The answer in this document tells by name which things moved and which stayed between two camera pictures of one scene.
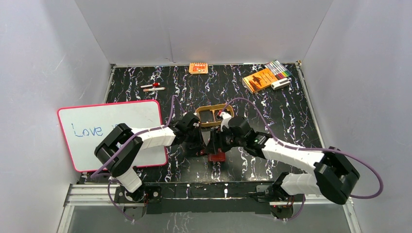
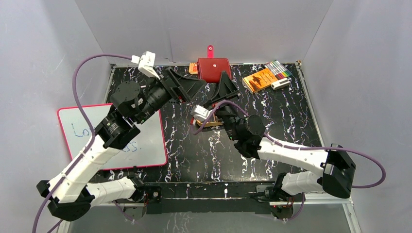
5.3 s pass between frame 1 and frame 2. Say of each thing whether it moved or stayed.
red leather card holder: moved
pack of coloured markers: stayed
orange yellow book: stayed
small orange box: stayed
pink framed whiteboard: stayed
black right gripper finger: moved
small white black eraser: stayed
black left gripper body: moved
